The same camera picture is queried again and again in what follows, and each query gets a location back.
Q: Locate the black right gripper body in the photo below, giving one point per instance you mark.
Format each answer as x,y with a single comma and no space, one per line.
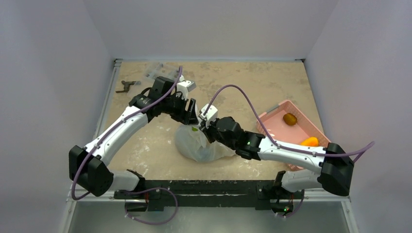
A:
208,127

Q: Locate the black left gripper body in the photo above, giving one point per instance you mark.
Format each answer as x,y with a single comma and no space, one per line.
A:
175,107

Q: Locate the white plastic bag lemon print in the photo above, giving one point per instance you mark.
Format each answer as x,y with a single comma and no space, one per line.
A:
193,144

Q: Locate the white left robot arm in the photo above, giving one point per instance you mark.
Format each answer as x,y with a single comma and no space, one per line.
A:
88,165

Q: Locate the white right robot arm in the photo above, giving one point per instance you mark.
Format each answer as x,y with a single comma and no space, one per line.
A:
322,167

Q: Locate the brown fake kiwi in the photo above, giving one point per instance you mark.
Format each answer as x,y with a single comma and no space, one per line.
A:
290,119

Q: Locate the orange fake fruit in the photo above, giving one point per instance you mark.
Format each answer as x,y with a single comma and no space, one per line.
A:
310,142

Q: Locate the clear plastic screw box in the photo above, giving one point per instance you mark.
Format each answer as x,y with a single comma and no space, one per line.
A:
154,70

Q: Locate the pink plastic basket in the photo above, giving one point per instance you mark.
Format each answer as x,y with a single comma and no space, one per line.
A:
289,128

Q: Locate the dark metal clamp tool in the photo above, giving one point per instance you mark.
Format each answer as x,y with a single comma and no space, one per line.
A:
127,85

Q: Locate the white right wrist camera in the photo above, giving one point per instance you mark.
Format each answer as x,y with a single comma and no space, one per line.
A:
208,113

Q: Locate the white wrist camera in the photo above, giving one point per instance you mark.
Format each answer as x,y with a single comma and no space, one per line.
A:
208,113
185,86

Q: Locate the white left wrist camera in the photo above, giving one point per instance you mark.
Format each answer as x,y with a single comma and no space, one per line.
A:
185,86

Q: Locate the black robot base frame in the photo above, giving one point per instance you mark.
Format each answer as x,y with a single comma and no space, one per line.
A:
260,195

